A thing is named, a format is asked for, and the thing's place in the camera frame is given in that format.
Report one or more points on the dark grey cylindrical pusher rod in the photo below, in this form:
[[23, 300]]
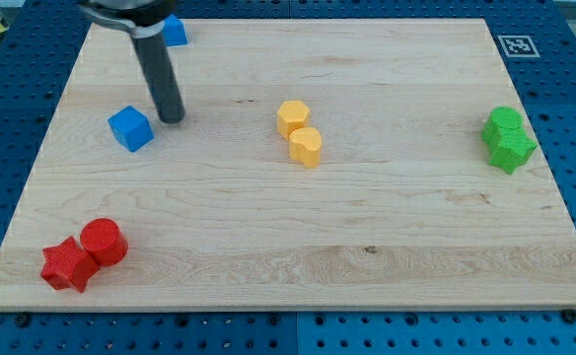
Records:
[[160, 77]]

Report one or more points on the yellow hexagon block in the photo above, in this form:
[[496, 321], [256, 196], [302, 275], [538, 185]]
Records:
[[292, 115]]

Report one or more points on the yellow heart block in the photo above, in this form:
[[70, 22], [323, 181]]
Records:
[[305, 145]]

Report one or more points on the red star block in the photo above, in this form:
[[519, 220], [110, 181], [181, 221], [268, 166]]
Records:
[[68, 266]]

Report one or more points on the red cylinder block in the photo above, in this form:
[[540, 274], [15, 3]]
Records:
[[104, 242]]

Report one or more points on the blue triangle block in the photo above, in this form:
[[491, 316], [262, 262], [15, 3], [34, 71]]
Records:
[[174, 32]]

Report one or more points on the green cylinder block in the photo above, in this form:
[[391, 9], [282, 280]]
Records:
[[501, 117]]

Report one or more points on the green star block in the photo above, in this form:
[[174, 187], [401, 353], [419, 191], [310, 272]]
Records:
[[510, 149]]

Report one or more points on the light wooden board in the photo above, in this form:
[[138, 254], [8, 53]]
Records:
[[403, 213]]

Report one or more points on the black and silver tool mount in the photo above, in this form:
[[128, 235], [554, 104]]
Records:
[[138, 18]]

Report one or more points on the white fiducial marker tag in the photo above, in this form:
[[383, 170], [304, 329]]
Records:
[[518, 46]]

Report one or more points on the blue cube block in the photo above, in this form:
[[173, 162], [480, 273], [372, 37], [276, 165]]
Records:
[[131, 128]]

